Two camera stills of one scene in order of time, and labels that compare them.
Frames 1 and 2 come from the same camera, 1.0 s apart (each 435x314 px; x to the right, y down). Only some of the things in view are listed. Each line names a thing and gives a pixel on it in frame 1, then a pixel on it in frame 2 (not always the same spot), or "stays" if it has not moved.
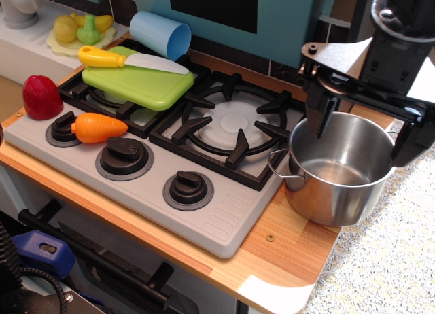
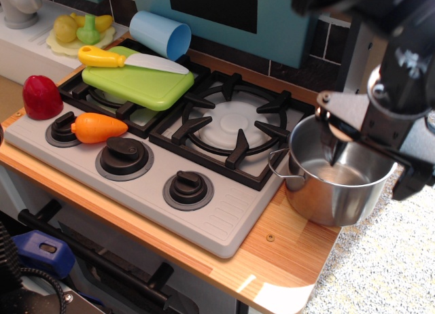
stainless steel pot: x=340 y=178 stays
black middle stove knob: x=123 y=156 stays
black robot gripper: x=382 y=71 to x=352 y=117
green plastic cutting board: x=152 y=88 stays
